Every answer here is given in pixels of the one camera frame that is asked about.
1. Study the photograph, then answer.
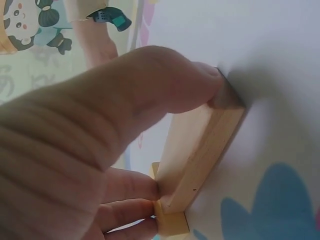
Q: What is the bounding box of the person's left hand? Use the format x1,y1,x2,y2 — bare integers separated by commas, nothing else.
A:
0,45,223,240

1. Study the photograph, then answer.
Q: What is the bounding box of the person's right hand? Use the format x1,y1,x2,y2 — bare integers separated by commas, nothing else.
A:
72,18,119,70

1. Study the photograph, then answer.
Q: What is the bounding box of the long natural wooden block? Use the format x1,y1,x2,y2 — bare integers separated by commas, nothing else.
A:
156,101,248,216

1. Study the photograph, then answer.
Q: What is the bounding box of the person's right forearm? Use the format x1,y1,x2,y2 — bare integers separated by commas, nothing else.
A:
63,0,109,23

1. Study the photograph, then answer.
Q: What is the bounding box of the yellow wooden block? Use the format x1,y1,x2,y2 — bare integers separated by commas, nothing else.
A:
151,161,190,237

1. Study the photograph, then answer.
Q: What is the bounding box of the black wrist band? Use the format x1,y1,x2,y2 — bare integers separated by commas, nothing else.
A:
85,5,132,33

